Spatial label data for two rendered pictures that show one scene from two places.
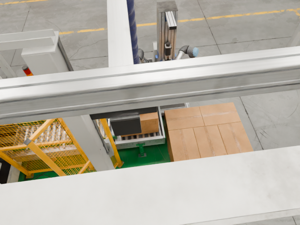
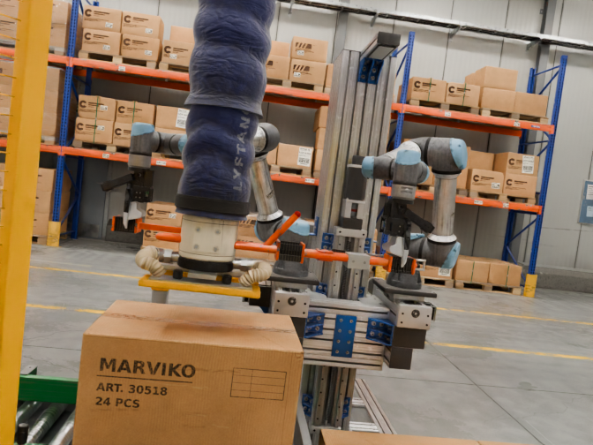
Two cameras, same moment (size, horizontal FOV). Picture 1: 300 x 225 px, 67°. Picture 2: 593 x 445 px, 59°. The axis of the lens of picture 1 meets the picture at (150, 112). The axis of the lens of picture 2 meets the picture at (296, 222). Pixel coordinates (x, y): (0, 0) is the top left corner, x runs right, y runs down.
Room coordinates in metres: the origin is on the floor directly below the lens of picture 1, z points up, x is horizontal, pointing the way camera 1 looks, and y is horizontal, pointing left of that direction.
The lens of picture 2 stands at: (0.33, 0.00, 1.40)
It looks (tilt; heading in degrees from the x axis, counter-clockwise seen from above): 4 degrees down; 358
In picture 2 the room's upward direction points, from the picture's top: 7 degrees clockwise
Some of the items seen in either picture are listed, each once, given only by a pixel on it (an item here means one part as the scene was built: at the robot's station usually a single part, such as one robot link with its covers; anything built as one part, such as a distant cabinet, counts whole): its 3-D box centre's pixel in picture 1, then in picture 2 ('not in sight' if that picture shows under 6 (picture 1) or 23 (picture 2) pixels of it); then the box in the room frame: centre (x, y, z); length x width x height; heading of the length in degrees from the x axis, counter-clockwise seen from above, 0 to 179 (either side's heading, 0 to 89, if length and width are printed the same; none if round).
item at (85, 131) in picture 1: (104, 163); not in sight; (0.90, 0.50, 1.50); 0.30 x 0.30 x 3.00; 4
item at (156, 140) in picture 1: (89, 148); not in sight; (1.57, 0.97, 0.50); 2.31 x 0.05 x 0.19; 94
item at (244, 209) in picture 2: not in sight; (213, 204); (1.93, 0.20, 1.32); 0.23 x 0.23 x 0.04
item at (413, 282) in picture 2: not in sight; (405, 274); (2.56, -0.57, 1.09); 0.15 x 0.15 x 0.10
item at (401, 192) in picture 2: not in sight; (403, 192); (1.97, -0.38, 1.43); 0.08 x 0.08 x 0.05
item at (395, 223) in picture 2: not in sight; (397, 217); (1.97, -0.37, 1.35); 0.09 x 0.08 x 0.12; 93
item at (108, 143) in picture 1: (102, 148); not in sight; (1.01, 0.51, 1.62); 0.20 x 0.05 x 0.30; 94
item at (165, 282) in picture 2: not in sight; (201, 281); (1.83, 0.20, 1.10); 0.34 x 0.10 x 0.05; 94
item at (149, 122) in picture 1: (137, 117); (194, 385); (1.94, 0.20, 0.75); 0.60 x 0.40 x 0.40; 95
